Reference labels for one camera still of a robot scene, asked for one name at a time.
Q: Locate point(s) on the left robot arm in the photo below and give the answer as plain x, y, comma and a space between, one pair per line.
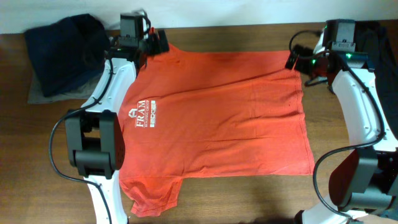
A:
94, 138

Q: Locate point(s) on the folded grey garment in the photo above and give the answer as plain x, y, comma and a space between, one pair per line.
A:
83, 92

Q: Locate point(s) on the folded navy garment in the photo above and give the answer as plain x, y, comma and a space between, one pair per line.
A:
67, 53

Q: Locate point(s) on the black garment pile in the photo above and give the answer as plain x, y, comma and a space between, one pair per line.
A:
372, 38

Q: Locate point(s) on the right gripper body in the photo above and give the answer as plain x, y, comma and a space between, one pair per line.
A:
307, 63

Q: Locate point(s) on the red printed t-shirt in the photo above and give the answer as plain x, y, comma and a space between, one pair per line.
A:
199, 115

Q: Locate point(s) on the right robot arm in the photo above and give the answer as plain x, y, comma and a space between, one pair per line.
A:
355, 59

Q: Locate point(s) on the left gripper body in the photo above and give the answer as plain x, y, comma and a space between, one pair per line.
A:
152, 46

